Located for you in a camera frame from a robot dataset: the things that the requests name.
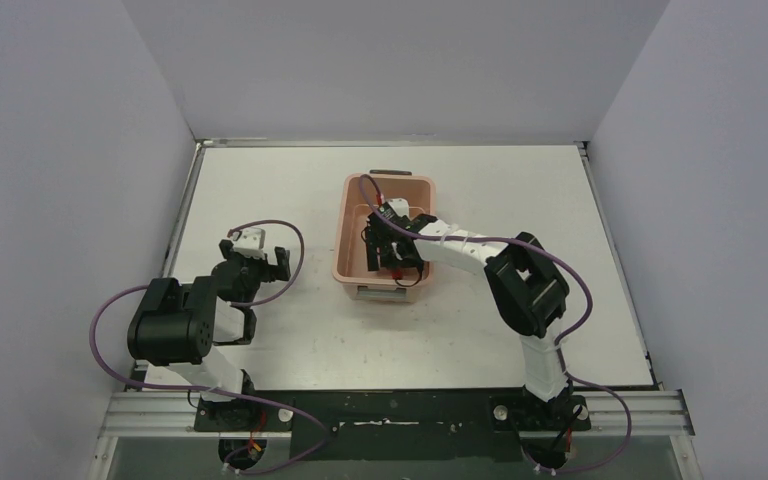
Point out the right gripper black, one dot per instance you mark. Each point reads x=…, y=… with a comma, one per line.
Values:
x=374, y=241

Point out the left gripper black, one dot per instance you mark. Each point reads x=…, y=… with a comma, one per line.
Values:
x=255, y=263

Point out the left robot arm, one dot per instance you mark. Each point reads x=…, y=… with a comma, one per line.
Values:
x=182, y=326

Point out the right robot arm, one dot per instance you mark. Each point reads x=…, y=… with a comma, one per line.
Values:
x=528, y=290

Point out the pink plastic bin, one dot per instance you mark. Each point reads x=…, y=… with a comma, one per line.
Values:
x=350, y=264

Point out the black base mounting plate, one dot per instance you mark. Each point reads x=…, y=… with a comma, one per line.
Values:
x=412, y=425

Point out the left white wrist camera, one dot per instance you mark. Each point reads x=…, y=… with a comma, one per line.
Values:
x=249, y=242

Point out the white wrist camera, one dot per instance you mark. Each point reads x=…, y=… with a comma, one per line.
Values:
x=249, y=242
x=400, y=206

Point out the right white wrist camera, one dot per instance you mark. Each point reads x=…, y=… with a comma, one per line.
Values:
x=400, y=206

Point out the aluminium frame rail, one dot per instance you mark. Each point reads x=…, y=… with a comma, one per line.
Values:
x=169, y=414

